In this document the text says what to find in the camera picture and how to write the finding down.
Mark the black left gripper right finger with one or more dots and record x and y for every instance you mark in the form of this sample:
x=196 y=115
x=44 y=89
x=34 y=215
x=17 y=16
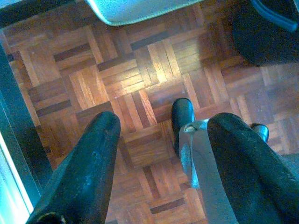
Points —
x=252 y=182

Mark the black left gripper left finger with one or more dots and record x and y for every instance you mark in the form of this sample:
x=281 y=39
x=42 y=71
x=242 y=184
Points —
x=81 y=175

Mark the black round bin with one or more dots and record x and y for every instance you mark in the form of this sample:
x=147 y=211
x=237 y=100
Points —
x=264 y=42

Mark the dark furniture frame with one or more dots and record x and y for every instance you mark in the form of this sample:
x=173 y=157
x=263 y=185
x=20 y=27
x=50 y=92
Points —
x=16 y=116

